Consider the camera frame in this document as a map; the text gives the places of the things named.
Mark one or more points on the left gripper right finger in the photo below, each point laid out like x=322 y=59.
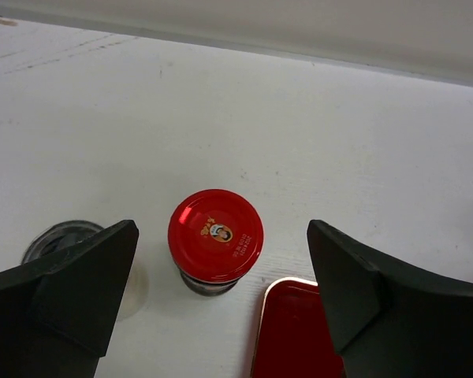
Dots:
x=388 y=318

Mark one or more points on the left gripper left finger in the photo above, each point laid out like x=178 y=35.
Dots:
x=57 y=317

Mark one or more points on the red lid chili sauce jar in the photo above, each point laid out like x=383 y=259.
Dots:
x=215 y=237

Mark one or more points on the clear lid white shaker bottle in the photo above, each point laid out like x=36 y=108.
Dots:
x=65 y=235

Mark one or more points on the red tray with gold emblem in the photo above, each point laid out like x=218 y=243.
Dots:
x=293 y=339

